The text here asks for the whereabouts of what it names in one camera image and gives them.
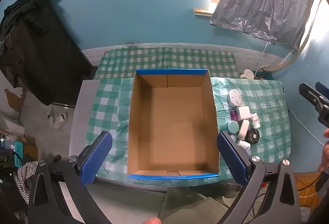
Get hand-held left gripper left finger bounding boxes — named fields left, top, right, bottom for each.
left=28, top=131, right=114, bottom=224

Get white oval case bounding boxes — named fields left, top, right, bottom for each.
left=236, top=120, right=250, bottom=140

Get white octagonal box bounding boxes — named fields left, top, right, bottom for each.
left=227, top=89, right=242, bottom=107

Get white round disc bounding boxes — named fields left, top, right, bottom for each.
left=240, top=69, right=255, bottom=80

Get grey plastic sheet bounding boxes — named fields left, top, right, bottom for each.
left=209, top=0, right=318, bottom=51

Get olive green trousers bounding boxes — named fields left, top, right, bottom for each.
left=157, top=185, right=232, bottom=224

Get striped cloth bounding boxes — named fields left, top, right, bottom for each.
left=14, top=162, right=39, bottom=205

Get small-check green cloth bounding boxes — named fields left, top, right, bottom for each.
left=94, top=46, right=237, bottom=80

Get white charger adapter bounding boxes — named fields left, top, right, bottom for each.
left=236, top=106, right=251, bottom=121

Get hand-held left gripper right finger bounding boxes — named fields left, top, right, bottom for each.
left=217, top=131, right=301, bottom=224

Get white sandal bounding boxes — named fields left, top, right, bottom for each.
left=47, top=108, right=68, bottom=130

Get white cable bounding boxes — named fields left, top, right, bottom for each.
left=288, top=109, right=326, bottom=146

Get beige rope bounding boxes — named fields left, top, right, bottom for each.
left=266, top=0, right=324, bottom=71

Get brown cardboard carton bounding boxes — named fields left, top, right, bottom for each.
left=24, top=145, right=38, bottom=161

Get teal box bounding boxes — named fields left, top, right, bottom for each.
left=14, top=140, right=25, bottom=166

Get small white bottle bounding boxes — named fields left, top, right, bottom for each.
left=236, top=139, right=251, bottom=151

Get white bottle with orange label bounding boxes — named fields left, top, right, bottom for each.
left=250, top=113, right=261, bottom=129

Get person's right hand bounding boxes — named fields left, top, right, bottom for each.
left=319, top=129, right=329, bottom=173

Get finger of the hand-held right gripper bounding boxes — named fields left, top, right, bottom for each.
left=299, top=82, right=329, bottom=114
left=315, top=82, right=329, bottom=101

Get large-check green plastic tablecloth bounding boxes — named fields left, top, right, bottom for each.
left=86, top=76, right=292, bottom=187

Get blue-edged cardboard box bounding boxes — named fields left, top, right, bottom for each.
left=127, top=69, right=219, bottom=179

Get wooden strip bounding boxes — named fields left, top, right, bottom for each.
left=193, top=8, right=214, bottom=17

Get black round fan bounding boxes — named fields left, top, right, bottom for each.
left=244, top=128, right=260, bottom=144

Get teal round tin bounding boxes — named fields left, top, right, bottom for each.
left=227, top=120, right=239, bottom=134

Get black clothes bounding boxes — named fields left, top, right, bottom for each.
left=0, top=0, right=98, bottom=106

